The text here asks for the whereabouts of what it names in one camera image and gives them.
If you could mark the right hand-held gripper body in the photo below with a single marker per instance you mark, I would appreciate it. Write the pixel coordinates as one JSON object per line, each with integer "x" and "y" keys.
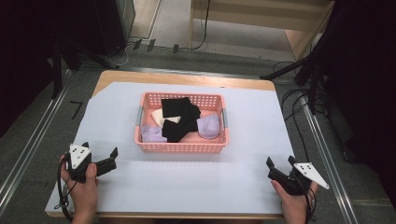
{"x": 308, "y": 172}

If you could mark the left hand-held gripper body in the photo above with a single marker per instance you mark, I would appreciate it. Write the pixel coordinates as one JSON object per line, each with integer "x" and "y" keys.
{"x": 79, "y": 155}

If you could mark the person's right hand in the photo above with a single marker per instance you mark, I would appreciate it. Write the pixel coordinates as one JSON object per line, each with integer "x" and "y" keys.
{"x": 294, "y": 207}

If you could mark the person's left hand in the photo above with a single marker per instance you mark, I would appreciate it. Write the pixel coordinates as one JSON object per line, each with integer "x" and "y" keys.
{"x": 82, "y": 196}

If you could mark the light purple sock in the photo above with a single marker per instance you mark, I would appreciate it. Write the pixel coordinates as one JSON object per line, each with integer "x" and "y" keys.
{"x": 152, "y": 134}
{"x": 208, "y": 126}

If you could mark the cream sock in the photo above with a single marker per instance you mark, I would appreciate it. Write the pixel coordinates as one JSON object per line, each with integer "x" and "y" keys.
{"x": 158, "y": 117}

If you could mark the pink plastic basket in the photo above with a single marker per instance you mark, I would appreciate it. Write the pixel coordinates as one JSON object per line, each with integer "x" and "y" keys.
{"x": 183, "y": 146}

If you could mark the black sock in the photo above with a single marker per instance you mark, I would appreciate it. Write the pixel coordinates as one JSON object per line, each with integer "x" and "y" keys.
{"x": 179, "y": 129}
{"x": 174, "y": 106}

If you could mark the white table sheet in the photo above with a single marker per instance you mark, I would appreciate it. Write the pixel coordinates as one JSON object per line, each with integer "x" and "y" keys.
{"x": 186, "y": 180}

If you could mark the black metal stand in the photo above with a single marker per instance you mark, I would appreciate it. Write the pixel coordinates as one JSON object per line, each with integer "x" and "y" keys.
{"x": 57, "y": 68}

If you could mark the black tripod stand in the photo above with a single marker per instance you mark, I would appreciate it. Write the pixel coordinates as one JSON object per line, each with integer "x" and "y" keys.
{"x": 311, "y": 65}

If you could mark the dark curtain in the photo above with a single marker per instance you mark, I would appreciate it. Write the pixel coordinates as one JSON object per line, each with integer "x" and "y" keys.
{"x": 367, "y": 93}
{"x": 21, "y": 62}

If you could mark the wooden table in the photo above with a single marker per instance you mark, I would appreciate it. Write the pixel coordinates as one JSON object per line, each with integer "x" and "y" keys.
{"x": 174, "y": 77}

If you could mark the black cabinet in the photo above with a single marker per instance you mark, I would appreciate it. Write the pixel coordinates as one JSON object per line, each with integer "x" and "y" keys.
{"x": 115, "y": 25}

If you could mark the light wooden shelf unit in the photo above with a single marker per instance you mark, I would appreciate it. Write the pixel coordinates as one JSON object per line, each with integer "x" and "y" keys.
{"x": 295, "y": 21}

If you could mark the metal floor rail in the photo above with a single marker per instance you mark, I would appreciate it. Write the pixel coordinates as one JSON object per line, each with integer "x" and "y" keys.
{"x": 330, "y": 168}
{"x": 28, "y": 149}

